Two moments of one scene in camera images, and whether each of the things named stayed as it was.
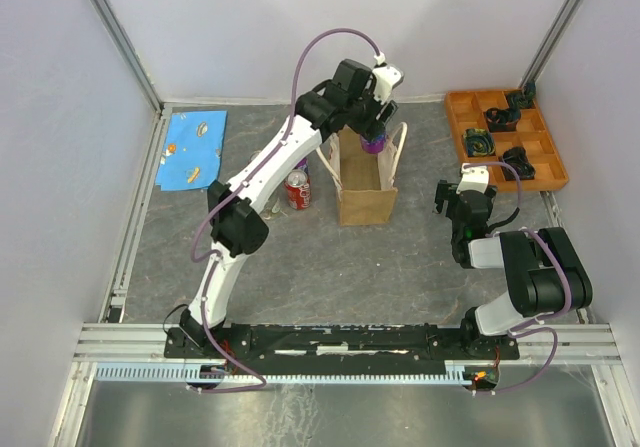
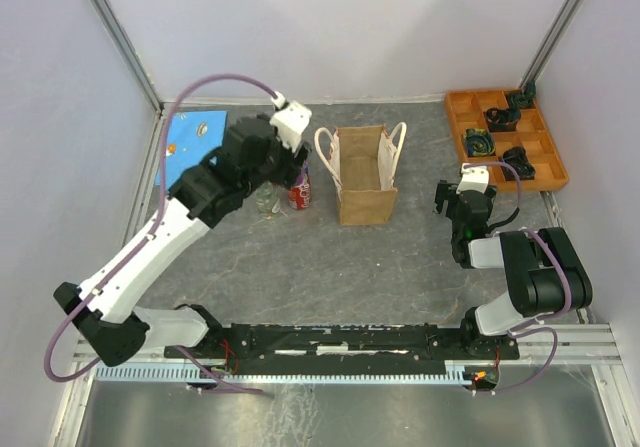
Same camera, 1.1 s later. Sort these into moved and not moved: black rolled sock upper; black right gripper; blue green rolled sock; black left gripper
Moved: black left gripper
Not moved: black right gripper; black rolled sock upper; blue green rolled sock
